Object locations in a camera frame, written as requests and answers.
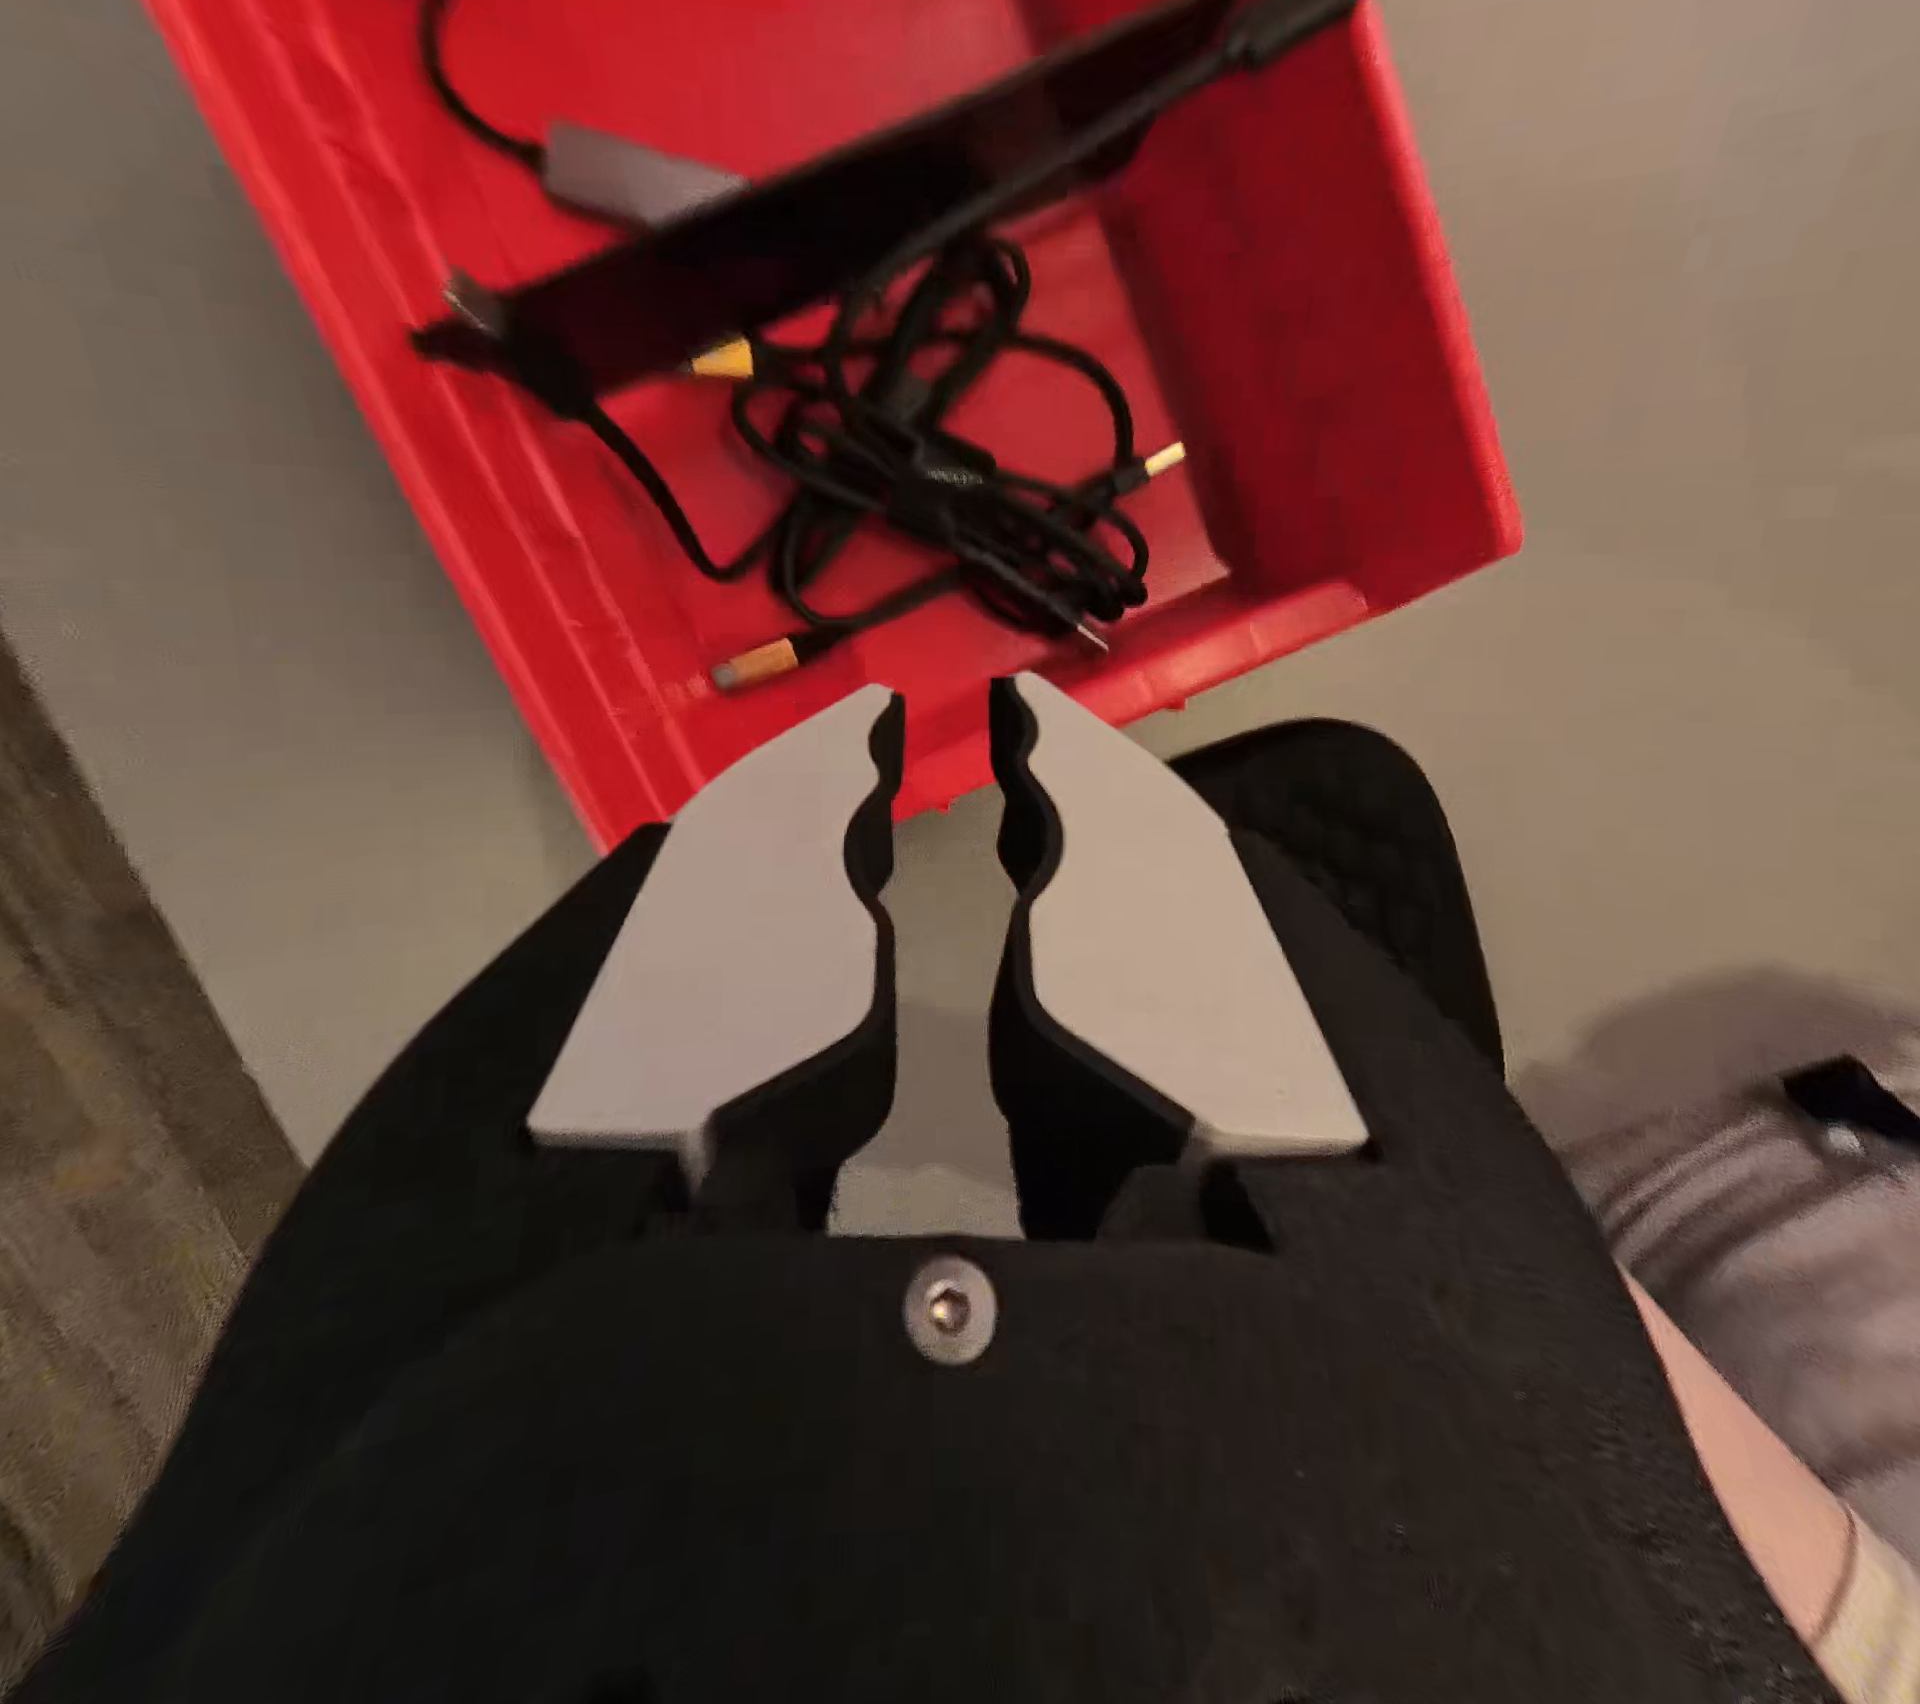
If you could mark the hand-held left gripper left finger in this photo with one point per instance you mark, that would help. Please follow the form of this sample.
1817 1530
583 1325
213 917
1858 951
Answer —
721 954

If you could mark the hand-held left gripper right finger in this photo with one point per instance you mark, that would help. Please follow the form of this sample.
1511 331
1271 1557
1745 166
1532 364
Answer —
1170 969

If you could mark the red plastic bin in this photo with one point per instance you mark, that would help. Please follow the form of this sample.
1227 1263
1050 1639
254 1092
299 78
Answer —
1274 385

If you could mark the person's grey clothing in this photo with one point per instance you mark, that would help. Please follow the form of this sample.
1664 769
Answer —
1754 1225

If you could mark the person's leg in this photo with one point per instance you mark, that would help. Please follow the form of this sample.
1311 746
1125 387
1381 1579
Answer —
1740 1479

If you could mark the black bin divider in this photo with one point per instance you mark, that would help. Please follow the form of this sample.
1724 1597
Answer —
840 188

